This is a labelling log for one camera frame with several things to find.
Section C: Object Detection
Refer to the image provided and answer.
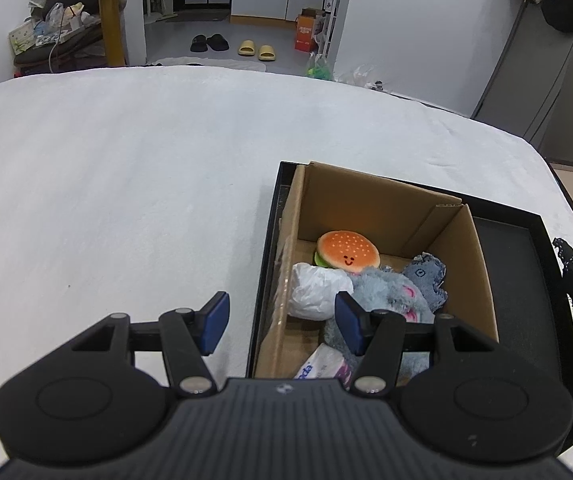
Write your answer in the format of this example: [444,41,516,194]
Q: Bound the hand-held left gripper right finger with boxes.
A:
[335,291,502,395]

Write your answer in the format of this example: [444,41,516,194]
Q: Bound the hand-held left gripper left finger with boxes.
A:
[69,291,231,397]

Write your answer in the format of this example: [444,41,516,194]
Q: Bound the white plastic bag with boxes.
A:
[286,262,354,321]

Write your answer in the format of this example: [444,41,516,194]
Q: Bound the grey plush toy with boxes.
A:
[323,267,437,381]

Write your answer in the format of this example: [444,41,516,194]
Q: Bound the orange hamburger plush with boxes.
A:
[315,230,381,273]

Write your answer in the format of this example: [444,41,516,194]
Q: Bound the black shallow tray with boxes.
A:
[247,161,573,458]

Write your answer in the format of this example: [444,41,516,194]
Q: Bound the blue denim plush toy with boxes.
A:
[401,253,449,308]

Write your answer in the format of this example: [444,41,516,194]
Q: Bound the brown cardboard box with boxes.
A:
[256,161,498,391]

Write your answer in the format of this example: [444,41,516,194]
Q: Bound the clear plastic bag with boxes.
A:
[336,64,377,88]

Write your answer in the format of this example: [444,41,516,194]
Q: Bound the green plastic bag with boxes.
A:
[306,52,334,81]

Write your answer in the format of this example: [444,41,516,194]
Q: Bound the white floor mat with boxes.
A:
[146,56,267,75]

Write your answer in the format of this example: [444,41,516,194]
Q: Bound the orange cardboard box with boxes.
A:
[295,8,323,53]

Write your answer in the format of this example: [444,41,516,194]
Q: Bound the white narrow rack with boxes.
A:
[316,0,348,68]

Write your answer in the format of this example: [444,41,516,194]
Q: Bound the grey door mat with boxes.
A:
[166,10,230,23]

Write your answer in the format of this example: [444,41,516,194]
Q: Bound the cluttered dark chair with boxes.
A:
[9,0,104,78]

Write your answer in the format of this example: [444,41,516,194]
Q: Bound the yellow table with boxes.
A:
[49,0,187,67]

